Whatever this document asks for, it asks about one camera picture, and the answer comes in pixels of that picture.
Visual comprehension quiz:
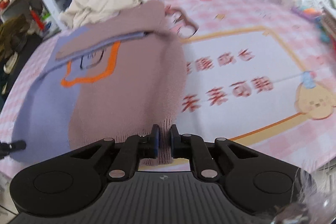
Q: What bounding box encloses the mauve and lavender sweater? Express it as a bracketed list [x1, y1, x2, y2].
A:
[12, 1, 187, 166]

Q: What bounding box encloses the cream wrist watch band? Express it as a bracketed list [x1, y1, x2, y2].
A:
[3, 52, 18, 75]

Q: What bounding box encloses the pink checkered desk mat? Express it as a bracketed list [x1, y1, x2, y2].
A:
[1, 0, 335, 177]

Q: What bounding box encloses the olive brown cloth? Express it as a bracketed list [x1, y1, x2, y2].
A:
[0, 14, 29, 61]

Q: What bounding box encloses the red tassel ornament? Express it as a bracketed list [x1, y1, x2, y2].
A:
[30, 7, 45, 31]

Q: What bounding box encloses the cream garment pile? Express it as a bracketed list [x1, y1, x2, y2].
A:
[59, 0, 139, 29]

